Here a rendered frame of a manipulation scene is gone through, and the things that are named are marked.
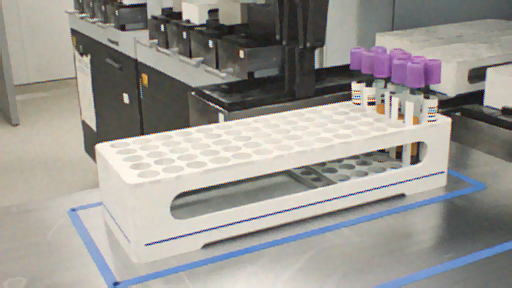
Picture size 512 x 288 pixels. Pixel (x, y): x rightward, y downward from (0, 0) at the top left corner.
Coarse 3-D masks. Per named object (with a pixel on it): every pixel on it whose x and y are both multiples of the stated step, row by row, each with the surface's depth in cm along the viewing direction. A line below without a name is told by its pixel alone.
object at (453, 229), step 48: (96, 192) 58; (432, 192) 56; (480, 192) 56; (0, 240) 49; (48, 240) 49; (96, 240) 49; (240, 240) 48; (288, 240) 48; (336, 240) 48; (384, 240) 48; (432, 240) 48; (480, 240) 47
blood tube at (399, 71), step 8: (400, 64) 54; (392, 72) 55; (400, 72) 54; (392, 80) 55; (400, 80) 54; (400, 88) 55; (392, 96) 56; (400, 96) 55; (392, 104) 56; (400, 104) 55; (392, 112) 56; (400, 112) 56; (392, 152) 57; (400, 152) 57
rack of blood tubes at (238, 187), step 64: (192, 128) 55; (256, 128) 55; (320, 128) 54; (384, 128) 54; (448, 128) 56; (128, 192) 44; (192, 192) 56; (256, 192) 56; (320, 192) 51; (384, 192) 54
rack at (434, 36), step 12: (444, 24) 118; (456, 24) 119; (468, 24) 118; (480, 24) 118; (492, 24) 118; (504, 24) 117; (384, 36) 108; (396, 36) 107; (408, 36) 107; (420, 36) 107; (432, 36) 107; (444, 36) 107; (456, 36) 107; (468, 36) 108; (480, 36) 109; (492, 36) 111; (504, 36) 122; (408, 48) 104; (420, 48) 103
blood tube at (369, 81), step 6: (366, 54) 58; (372, 54) 58; (366, 60) 58; (372, 60) 58; (366, 66) 58; (372, 66) 58; (366, 72) 58; (372, 72) 58; (366, 78) 59; (372, 78) 58; (366, 84) 59; (372, 84) 59; (366, 90) 59; (372, 90) 59; (366, 96) 59; (372, 96) 59; (366, 102) 59; (372, 102) 59; (366, 108) 59; (372, 108) 59
